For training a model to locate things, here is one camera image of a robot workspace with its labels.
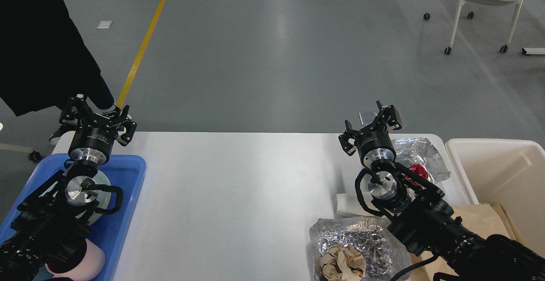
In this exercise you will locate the white bar on floor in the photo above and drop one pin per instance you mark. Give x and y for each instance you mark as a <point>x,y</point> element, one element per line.
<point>533,51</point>

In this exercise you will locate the small clear plastic piece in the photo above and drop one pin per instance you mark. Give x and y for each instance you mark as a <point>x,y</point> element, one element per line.
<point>366,118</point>

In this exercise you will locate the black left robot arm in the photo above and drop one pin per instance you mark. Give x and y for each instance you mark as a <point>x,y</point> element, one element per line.
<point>53,228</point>

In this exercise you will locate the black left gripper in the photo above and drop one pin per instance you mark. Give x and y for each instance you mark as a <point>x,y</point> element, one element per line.
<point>93,143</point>

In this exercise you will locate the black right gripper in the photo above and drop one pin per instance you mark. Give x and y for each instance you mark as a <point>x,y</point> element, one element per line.
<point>377,144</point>

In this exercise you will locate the person in black coat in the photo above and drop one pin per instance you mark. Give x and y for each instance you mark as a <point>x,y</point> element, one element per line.
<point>44,60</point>

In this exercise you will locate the pink mug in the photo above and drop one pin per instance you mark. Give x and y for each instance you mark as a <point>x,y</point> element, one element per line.
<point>84,265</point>

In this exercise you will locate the black white sneaker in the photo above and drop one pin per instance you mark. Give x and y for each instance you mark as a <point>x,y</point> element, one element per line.
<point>111,111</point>
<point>57,134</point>

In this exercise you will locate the crumpled brown paper ball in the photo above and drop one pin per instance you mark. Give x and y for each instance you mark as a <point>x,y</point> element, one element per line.
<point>343,263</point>

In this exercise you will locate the brown paper bag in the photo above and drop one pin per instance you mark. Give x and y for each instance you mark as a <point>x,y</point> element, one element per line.
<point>483,219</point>

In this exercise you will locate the crumpled foil sheet front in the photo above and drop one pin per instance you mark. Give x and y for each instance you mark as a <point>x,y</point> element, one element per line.
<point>385,255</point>

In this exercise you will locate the foil sheet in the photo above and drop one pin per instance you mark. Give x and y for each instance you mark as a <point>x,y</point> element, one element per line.
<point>410,151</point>
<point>385,255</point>

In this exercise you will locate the white plastic bin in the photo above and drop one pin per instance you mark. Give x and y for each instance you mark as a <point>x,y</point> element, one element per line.
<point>510,173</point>

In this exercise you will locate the right black white sneaker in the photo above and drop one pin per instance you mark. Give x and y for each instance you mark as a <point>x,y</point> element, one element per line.
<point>111,111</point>

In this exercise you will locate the foil sheet back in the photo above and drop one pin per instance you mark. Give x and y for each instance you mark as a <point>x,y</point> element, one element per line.
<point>410,151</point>

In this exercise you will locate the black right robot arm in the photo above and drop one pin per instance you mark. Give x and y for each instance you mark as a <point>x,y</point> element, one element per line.
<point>420,218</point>

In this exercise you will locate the left black white sneaker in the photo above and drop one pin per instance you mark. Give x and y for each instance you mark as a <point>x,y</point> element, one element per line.
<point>57,134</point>

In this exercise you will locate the blue plastic tray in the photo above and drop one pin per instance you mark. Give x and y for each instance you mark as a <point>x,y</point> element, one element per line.
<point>109,232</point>

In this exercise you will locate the white furniture leg with caster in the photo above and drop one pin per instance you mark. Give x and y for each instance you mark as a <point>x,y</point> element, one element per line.
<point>31,153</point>

